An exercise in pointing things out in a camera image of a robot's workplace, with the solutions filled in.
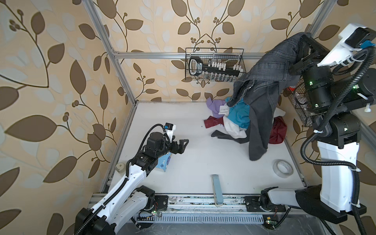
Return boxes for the dark grey jeans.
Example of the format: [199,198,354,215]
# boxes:
[227,32,311,161]

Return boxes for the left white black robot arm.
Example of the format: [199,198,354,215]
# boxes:
[74,123,189,235]

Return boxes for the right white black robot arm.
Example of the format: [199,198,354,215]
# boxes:
[259,36,376,235]

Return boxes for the dark red cloth piece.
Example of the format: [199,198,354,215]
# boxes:
[204,116,224,129]

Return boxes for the purple cloth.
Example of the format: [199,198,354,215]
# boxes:
[206,97,226,118]

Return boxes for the white cloth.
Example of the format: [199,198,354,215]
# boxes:
[218,104,286,139]

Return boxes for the teal cloth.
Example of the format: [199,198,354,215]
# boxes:
[227,98,250,129]

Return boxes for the maroon cloth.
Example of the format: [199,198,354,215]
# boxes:
[269,117,287,145]

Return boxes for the blue tissue packet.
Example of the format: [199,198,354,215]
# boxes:
[155,153,171,172]

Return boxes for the red capped clear bottle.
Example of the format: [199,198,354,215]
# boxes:
[287,87,307,105]

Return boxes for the grey blue rectangular bar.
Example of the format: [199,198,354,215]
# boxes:
[211,174,224,207]

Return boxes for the black tool in basket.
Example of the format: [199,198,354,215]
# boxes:
[188,56,241,76]

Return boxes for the white tape roll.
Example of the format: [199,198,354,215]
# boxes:
[273,160,294,178]

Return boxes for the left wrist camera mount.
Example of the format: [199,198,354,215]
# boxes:
[164,122,176,142]

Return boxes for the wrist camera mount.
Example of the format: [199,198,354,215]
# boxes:
[164,122,176,142]
[317,23,376,67]

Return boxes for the right black wire basket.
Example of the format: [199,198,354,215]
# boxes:
[283,77,316,127]

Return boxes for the black wire basket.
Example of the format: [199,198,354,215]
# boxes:
[185,47,246,83]
[283,77,316,127]

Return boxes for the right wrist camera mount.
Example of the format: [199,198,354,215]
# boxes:
[317,23,376,67]

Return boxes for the back black wire basket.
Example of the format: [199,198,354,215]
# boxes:
[185,47,246,83]

